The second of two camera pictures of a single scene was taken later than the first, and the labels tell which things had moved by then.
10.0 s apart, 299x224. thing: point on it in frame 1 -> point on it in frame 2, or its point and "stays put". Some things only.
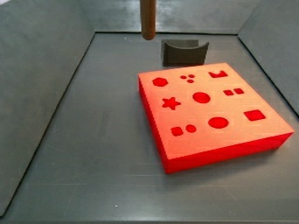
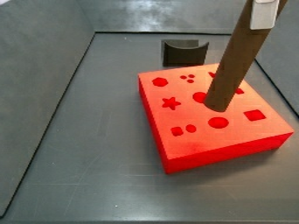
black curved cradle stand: (183, 52) stays put
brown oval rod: (148, 18) -> (243, 52)
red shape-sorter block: (208, 115) stays put
